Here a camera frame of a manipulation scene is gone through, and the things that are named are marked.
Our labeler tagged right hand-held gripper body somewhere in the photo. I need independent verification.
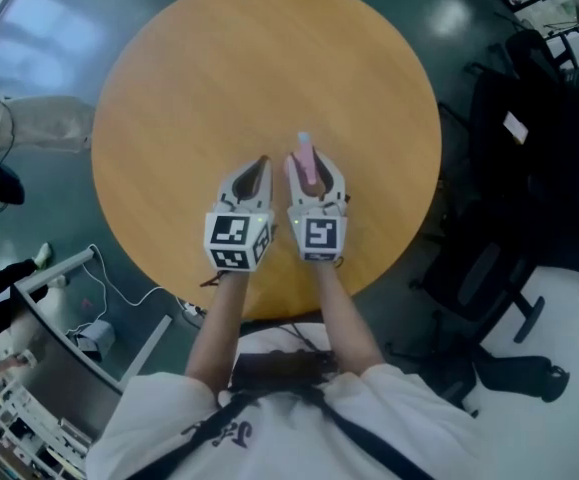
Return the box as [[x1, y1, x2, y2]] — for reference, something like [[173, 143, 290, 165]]
[[286, 199, 349, 265]]

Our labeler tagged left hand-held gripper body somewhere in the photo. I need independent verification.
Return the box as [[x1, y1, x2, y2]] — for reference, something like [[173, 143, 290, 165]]
[[203, 200, 277, 273]]

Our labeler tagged pink bottle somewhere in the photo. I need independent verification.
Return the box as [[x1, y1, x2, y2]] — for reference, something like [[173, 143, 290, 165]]
[[283, 131, 328, 195]]

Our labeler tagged person's left forearm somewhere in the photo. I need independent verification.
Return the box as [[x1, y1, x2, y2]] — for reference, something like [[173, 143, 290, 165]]
[[184, 269, 250, 402]]

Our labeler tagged person's right forearm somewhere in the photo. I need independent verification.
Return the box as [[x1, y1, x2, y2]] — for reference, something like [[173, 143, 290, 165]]
[[311, 260, 388, 384]]

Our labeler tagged round wooden table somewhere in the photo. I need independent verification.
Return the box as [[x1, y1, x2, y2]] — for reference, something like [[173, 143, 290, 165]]
[[91, 0, 443, 320]]

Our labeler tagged black chest harness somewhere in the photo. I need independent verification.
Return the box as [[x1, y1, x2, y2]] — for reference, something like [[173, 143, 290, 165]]
[[118, 348, 435, 480]]

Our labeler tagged white power adapter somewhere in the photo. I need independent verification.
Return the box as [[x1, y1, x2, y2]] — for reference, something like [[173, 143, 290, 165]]
[[72, 319, 116, 363]]

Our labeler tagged pale paper sheet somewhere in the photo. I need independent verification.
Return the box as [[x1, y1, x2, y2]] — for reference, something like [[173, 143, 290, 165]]
[[502, 111, 529, 145]]

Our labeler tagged person's white t-shirt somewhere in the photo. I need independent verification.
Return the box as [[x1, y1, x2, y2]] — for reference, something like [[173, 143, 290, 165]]
[[86, 331, 495, 480]]

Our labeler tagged black office chair with jacket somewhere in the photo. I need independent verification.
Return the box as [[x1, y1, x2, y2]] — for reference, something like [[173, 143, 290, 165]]
[[463, 62, 579, 282]]

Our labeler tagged white cable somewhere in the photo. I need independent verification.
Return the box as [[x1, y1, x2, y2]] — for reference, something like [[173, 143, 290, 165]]
[[66, 243, 190, 334]]

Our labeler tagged white wire rack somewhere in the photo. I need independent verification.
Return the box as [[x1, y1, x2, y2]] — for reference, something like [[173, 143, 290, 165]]
[[0, 377, 93, 480]]

